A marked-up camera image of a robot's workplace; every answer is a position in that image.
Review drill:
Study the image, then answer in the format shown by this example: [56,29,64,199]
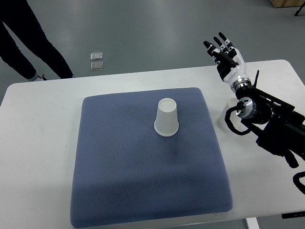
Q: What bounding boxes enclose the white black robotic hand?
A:
[203,32,251,92]

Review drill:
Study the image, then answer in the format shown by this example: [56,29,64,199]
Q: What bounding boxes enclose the white paper cup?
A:
[216,98,241,132]
[154,98,179,137]

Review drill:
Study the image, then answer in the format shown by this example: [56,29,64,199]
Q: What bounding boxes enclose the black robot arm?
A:
[224,80,305,168]

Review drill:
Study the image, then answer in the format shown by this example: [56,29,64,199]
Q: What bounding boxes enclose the brown cardboard box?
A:
[269,0,304,8]

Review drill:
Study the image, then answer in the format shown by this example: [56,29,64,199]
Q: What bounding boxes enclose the black tripod leg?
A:
[294,4,305,16]

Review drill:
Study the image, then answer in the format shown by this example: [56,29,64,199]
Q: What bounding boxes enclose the white paper cup on cushion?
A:
[154,98,179,137]

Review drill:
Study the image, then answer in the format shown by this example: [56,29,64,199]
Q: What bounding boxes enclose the lower metal floor plate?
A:
[91,61,103,71]

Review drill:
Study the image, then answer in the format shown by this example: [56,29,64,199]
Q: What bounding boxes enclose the metal floor plate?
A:
[91,61,103,71]
[91,52,103,61]

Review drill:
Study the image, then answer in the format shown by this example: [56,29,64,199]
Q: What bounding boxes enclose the upper metal floor plate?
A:
[91,52,103,61]

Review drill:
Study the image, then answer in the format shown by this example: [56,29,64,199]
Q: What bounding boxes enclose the blue mesh cushion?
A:
[71,88,233,228]

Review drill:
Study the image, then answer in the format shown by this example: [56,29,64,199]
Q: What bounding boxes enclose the white table leg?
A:
[245,217,260,229]

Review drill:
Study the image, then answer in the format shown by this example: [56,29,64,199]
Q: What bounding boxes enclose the black table control panel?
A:
[282,211,305,219]

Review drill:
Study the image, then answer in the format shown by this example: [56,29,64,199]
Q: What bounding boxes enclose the person in black trousers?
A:
[0,0,74,82]

